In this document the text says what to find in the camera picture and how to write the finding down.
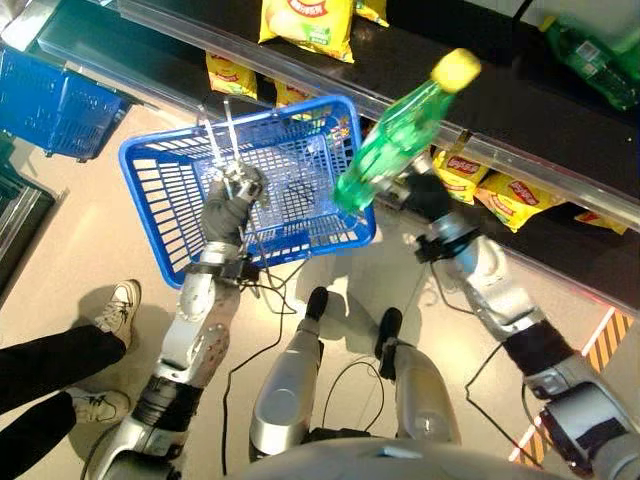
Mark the person's white shoe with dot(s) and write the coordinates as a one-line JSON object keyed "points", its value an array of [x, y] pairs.
{"points": [[120, 310], [102, 405]]}

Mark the orange black hazard tape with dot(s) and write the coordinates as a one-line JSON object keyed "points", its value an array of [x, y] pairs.
{"points": [[607, 342], [532, 445]]}

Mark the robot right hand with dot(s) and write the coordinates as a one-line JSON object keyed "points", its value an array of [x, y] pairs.
{"points": [[425, 197]]}

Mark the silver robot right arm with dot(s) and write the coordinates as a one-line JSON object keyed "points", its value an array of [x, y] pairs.
{"points": [[505, 295]]}

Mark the person's leg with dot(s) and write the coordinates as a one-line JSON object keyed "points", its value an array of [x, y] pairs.
{"points": [[35, 435], [55, 362]]}

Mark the silver robot torso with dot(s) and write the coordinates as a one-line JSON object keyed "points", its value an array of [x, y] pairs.
{"points": [[380, 462]]}

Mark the black shop shelf unit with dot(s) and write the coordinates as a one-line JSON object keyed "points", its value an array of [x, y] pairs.
{"points": [[510, 110]]}

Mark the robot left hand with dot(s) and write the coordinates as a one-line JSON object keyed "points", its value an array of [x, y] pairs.
{"points": [[222, 215]]}

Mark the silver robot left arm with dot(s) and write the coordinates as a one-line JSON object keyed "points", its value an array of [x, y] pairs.
{"points": [[192, 345]]}

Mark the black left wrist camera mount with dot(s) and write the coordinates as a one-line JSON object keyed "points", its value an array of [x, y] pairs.
{"points": [[235, 272]]}

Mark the silver robot right leg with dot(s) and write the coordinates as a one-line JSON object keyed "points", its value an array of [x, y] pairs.
{"points": [[420, 395]]}

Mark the green soda bottle yellow cap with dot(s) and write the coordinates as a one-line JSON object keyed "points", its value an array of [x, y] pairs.
{"points": [[395, 135]]}

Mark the blue plastic shopping basket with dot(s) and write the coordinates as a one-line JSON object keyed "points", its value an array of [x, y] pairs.
{"points": [[165, 200], [55, 110]]}

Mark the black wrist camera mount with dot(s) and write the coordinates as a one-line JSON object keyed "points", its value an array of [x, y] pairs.
{"points": [[235, 272], [440, 247]]}

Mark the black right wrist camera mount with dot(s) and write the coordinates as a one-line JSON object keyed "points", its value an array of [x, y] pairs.
{"points": [[440, 247]]}

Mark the large yellow chips bag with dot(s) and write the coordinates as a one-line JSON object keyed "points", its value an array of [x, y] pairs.
{"points": [[305, 25]]}

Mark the dark metal rack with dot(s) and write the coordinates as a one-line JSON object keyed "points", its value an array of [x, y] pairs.
{"points": [[20, 210]]}

